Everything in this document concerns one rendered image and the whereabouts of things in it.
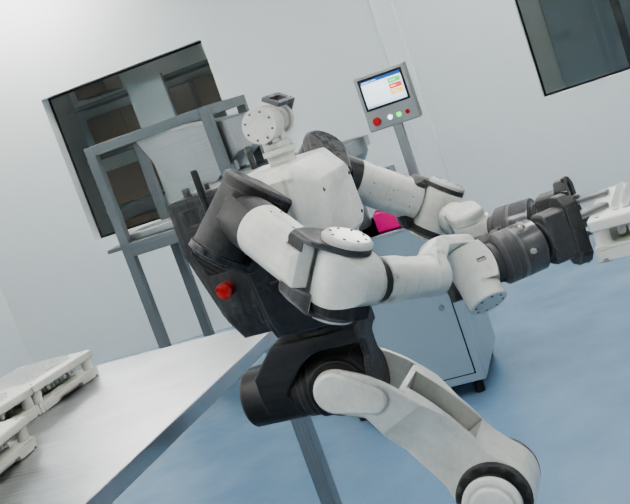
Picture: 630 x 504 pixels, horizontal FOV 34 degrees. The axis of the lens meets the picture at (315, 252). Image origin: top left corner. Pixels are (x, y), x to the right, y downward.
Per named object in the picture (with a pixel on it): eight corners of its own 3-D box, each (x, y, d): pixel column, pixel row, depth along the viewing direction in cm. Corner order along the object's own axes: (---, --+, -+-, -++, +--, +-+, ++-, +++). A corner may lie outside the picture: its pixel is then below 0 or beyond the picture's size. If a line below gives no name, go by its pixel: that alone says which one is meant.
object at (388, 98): (397, 216, 452) (351, 79, 443) (401, 211, 462) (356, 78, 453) (447, 200, 445) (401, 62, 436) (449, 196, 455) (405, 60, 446)
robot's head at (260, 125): (252, 160, 187) (236, 114, 185) (271, 151, 196) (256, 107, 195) (285, 150, 184) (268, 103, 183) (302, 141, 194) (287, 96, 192)
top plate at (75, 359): (-42, 412, 251) (-45, 404, 251) (20, 374, 273) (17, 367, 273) (34, 393, 241) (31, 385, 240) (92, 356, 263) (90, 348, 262)
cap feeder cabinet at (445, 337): (350, 427, 440) (291, 262, 429) (373, 381, 493) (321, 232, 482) (492, 392, 421) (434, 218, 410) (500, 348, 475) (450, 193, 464)
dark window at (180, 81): (100, 240, 762) (45, 97, 746) (100, 240, 763) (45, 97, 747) (260, 188, 724) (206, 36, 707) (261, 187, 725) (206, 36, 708)
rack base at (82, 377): (-34, 430, 252) (-37, 421, 252) (27, 391, 274) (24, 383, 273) (42, 413, 242) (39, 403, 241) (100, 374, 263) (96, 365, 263)
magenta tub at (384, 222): (378, 234, 420) (371, 214, 419) (383, 228, 431) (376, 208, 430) (415, 223, 415) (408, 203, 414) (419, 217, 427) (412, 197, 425)
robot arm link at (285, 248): (318, 244, 143) (244, 193, 161) (300, 329, 147) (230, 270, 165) (384, 244, 149) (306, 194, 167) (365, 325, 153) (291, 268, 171)
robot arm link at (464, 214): (502, 250, 190) (486, 236, 204) (484, 206, 189) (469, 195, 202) (469, 264, 191) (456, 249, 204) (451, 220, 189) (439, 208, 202)
